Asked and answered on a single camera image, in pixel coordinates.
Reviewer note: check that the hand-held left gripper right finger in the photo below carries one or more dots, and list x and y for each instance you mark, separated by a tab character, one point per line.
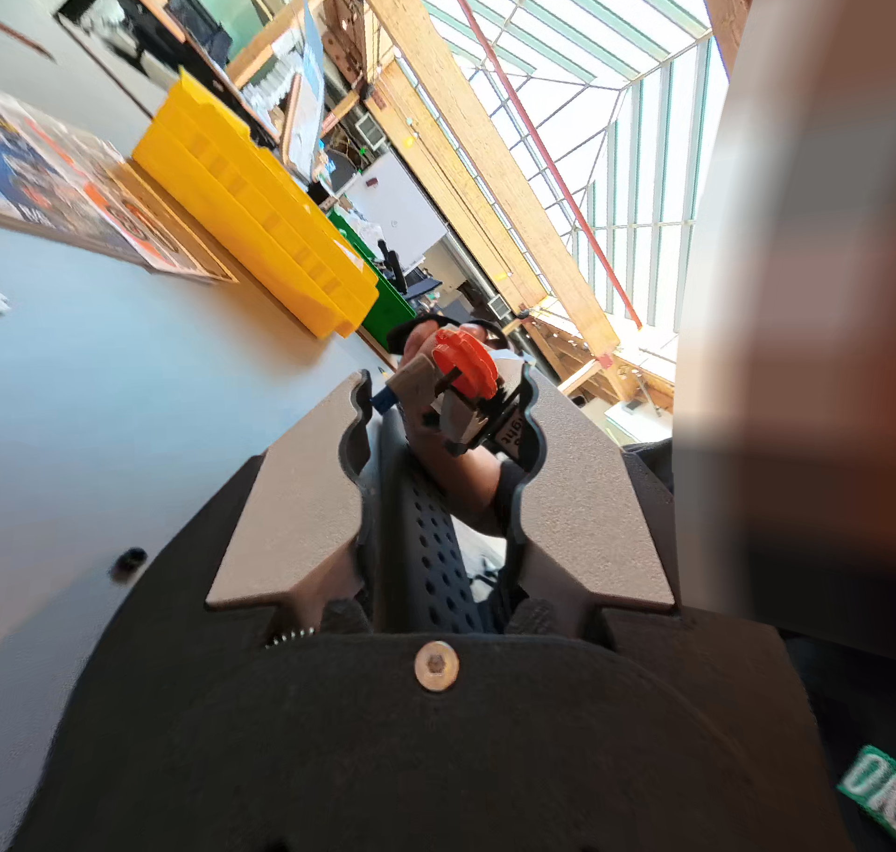
595	516

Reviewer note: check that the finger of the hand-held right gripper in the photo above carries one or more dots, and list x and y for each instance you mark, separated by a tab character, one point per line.
460	419

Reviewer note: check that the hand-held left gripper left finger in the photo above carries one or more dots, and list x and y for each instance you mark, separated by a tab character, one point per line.
294	502

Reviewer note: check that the orange toy gear with axle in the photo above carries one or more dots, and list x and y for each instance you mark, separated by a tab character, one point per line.
467	362

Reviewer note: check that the person's right forearm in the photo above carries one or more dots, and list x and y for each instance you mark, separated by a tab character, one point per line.
490	502

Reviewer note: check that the grey desk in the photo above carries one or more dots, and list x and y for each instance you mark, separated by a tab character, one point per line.
140	390

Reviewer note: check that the person's right hand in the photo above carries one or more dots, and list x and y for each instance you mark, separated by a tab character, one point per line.
448	467

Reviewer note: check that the dark perforated chair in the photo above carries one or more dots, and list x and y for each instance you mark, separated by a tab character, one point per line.
427	537

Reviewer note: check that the green storage bin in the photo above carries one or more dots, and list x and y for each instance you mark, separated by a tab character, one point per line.
381	306

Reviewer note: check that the black office chair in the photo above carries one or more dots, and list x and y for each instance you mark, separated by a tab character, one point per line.
395	267

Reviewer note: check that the white partition board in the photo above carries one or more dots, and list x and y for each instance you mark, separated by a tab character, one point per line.
399	201

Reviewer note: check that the red ceiling pipe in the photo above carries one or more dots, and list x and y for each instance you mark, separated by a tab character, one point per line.
532	131

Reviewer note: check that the stacked yellow storage bins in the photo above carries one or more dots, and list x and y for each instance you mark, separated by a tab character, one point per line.
252	208

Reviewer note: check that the open building instruction booklet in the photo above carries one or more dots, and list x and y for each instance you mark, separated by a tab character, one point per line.
77	194

